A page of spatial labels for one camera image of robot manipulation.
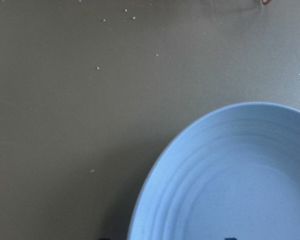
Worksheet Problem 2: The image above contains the blue plate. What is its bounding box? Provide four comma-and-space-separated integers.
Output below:
127, 102, 300, 240

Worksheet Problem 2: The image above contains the copper wire bottle rack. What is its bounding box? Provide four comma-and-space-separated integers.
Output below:
261, 0, 271, 5

